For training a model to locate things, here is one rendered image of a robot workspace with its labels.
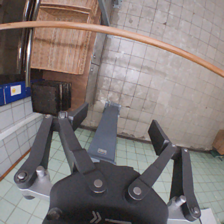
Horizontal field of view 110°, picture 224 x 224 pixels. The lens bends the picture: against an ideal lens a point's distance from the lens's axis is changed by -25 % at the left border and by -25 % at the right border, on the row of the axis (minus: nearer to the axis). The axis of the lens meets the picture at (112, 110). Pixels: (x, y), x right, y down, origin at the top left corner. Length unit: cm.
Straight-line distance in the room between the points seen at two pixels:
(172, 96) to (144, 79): 55
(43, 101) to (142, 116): 146
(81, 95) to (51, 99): 34
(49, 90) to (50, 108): 16
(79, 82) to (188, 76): 165
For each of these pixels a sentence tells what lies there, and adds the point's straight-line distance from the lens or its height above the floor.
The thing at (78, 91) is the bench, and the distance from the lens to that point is 118.
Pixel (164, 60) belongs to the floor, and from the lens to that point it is 180.
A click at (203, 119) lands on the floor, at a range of 243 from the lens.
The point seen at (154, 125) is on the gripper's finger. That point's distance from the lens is 20.
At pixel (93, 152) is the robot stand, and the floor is 114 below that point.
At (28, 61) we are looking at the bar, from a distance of 69.
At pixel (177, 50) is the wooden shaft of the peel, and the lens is 52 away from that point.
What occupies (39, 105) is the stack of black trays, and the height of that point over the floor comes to 87.
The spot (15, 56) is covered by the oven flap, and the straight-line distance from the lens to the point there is 109.
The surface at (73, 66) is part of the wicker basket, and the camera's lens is 117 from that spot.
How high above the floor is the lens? 165
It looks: 70 degrees down
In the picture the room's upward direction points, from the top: 167 degrees counter-clockwise
